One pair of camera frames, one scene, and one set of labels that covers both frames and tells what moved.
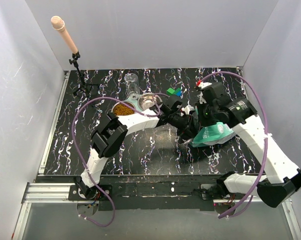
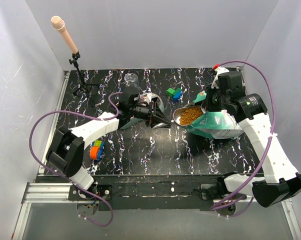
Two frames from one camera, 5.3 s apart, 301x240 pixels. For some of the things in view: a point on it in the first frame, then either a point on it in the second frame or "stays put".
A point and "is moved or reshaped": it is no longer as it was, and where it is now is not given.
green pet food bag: (219, 133) is moved or reshaped
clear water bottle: (132, 83) stays put
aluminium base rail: (58, 193) stays put
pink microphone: (57, 23) stays put
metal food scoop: (184, 141) is moved or reshaped
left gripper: (188, 130) -> (154, 116)
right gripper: (202, 122) -> (208, 104)
